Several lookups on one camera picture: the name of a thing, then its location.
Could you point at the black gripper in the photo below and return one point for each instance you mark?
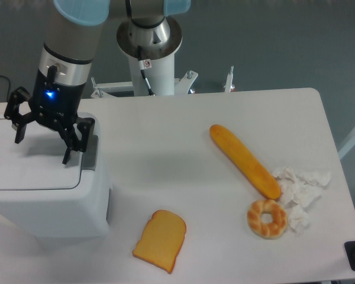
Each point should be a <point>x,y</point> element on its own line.
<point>51,104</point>

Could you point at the white trash can lid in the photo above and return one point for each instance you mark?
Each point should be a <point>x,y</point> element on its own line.
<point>36,162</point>

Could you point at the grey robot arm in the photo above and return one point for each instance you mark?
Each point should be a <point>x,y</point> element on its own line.
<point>74,31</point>

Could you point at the white trash can body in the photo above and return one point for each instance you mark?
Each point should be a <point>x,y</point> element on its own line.
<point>81,211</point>

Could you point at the toast bread slice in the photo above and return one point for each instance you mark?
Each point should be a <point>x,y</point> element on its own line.
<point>161,240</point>

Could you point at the long orange baguette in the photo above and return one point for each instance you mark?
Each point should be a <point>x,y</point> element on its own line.
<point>245,161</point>

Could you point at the small crumpled white tissue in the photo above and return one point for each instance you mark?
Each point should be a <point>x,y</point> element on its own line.
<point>298,219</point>

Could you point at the white pedestal foot bracket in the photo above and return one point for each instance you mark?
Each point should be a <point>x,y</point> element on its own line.
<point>101,90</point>

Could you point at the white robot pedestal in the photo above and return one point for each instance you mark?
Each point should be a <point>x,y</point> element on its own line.
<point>150,45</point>

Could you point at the white post with bolt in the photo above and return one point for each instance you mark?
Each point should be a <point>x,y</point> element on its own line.
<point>229,86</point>

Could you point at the braided ring bread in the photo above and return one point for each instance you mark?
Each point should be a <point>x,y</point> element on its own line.
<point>267,219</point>

